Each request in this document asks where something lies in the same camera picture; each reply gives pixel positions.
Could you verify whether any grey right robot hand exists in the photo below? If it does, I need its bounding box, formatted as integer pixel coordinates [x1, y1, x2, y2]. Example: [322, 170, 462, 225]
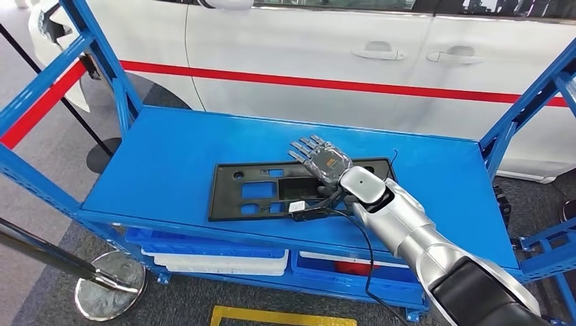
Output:
[287, 134, 355, 188]

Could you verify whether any black plastic car trim panel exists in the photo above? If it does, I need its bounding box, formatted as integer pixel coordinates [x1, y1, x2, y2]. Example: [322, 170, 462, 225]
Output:
[207, 157, 398, 222]

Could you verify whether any red barrier belt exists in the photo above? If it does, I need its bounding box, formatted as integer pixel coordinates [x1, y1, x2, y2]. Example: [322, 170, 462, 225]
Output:
[119, 59, 569, 109]
[0, 60, 88, 150]

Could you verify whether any red object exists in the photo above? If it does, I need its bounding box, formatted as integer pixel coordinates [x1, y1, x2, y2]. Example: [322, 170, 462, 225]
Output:
[335, 261, 384, 276]

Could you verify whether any white car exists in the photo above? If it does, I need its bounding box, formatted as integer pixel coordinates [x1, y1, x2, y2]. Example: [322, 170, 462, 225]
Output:
[26, 0, 576, 184]

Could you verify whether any yellow floor tape square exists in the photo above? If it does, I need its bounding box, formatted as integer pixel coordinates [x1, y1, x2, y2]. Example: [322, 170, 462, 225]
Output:
[209, 306, 359, 326]

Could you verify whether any black barrier stanchion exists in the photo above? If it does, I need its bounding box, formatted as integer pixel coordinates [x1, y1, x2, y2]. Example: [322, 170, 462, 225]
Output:
[0, 23, 122, 175]

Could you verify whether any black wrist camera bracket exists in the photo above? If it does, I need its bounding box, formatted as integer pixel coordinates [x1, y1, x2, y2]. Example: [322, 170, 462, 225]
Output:
[290, 186, 348, 223]

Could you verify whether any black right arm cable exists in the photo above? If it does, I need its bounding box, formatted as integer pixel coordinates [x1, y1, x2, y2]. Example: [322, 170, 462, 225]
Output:
[321, 206, 412, 326]

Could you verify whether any white car door handle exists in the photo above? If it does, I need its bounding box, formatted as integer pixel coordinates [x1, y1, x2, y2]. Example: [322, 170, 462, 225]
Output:
[351, 41, 406, 62]
[426, 46, 484, 65]

